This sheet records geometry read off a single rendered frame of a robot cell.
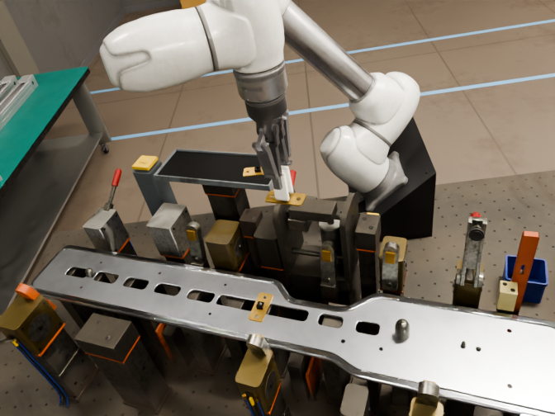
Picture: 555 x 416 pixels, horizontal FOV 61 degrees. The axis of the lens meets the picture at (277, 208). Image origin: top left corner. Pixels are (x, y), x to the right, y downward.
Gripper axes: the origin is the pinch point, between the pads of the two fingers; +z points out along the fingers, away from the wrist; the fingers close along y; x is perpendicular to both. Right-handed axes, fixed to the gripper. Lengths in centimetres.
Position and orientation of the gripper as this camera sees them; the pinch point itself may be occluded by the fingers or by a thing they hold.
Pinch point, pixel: (282, 182)
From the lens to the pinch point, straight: 97.7
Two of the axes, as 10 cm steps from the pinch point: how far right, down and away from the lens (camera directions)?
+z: 1.6, 7.6, 6.3
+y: -3.6, 6.4, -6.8
